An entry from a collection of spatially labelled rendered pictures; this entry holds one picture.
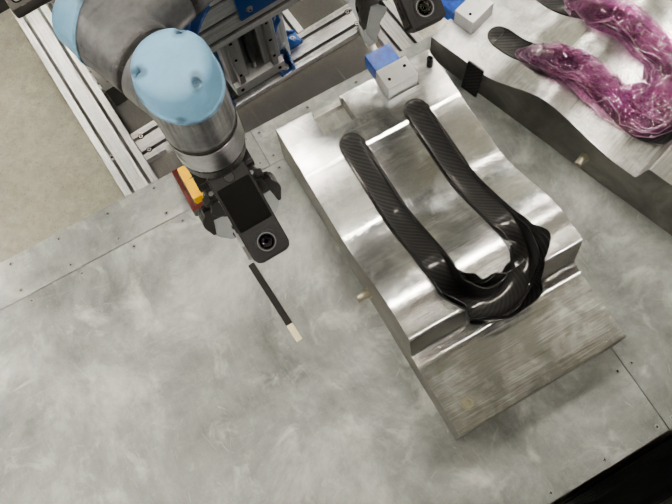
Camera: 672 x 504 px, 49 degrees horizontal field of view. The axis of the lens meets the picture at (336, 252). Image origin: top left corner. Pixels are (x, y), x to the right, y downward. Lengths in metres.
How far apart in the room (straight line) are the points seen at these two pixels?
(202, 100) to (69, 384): 0.59
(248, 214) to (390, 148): 0.32
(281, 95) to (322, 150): 0.87
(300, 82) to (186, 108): 1.28
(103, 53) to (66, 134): 1.56
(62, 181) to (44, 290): 1.05
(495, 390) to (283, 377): 0.30
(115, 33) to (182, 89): 0.10
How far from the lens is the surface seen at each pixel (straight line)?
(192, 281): 1.12
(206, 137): 0.71
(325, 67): 1.95
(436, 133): 1.08
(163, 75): 0.66
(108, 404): 1.12
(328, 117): 1.12
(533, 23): 1.23
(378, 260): 0.98
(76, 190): 2.19
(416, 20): 0.87
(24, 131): 2.34
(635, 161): 1.13
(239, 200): 0.81
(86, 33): 0.74
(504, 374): 1.00
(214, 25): 1.40
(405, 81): 1.09
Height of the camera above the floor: 1.83
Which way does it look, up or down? 71 degrees down
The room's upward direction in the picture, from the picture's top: 12 degrees counter-clockwise
